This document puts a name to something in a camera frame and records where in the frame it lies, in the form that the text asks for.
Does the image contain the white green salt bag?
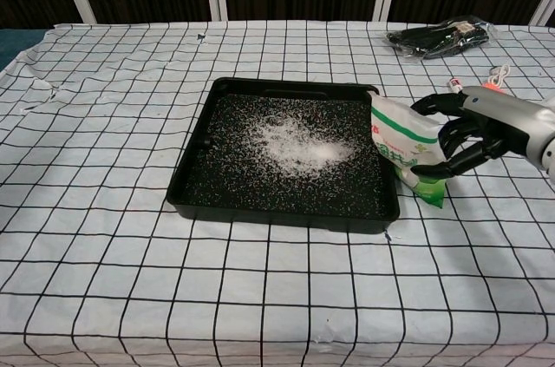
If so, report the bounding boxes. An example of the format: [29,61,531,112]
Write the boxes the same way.
[369,92,447,208]

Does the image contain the white salt pile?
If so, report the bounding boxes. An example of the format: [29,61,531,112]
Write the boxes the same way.
[255,117,356,175]

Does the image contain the black square plastic tray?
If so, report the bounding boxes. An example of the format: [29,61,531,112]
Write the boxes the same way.
[166,75,401,234]

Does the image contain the white black checkered tablecloth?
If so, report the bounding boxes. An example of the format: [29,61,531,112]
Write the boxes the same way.
[0,19,555,367]

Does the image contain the white coiled cable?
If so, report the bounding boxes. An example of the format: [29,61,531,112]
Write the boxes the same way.
[485,62,513,87]

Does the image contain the black gloves in plastic bag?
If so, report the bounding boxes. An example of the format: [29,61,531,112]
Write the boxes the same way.
[384,16,492,60]

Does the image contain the teal padded table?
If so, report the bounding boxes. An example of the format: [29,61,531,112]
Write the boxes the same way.
[0,27,45,74]

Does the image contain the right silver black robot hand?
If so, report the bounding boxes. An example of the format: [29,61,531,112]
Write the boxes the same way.
[409,85,555,180]

